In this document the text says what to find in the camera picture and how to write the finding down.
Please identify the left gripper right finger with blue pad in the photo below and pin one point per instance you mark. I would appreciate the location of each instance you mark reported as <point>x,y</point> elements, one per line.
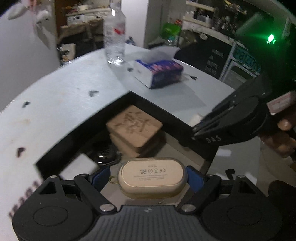
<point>205,191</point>

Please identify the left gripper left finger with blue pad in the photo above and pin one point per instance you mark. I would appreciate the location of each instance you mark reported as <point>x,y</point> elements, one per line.
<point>91,186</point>

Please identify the wooden carved tile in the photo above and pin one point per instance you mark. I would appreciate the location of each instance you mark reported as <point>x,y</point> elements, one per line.
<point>125,149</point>
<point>134,127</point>

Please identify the beige earbuds case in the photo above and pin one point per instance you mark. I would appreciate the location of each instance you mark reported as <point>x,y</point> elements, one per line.
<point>151,178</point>

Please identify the person right hand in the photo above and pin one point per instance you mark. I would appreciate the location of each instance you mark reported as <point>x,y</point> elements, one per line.
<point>280,139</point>

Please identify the black welcome sign board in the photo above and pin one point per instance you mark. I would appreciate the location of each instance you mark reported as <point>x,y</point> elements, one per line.
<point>208,55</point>

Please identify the purple floral tissue box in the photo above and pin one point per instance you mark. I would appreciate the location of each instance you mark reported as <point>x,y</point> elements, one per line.
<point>157,68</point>

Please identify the white tote bag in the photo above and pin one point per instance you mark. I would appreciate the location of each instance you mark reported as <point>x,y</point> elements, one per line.
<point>66,52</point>

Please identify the chair with brown jacket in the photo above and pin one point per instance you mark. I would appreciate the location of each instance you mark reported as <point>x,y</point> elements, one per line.
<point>91,29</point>

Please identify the clear plastic water bottle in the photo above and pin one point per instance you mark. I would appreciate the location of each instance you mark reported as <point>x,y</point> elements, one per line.
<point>114,34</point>

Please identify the plush sheep wall toy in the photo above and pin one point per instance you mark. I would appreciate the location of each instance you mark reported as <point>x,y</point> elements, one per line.
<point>43,15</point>

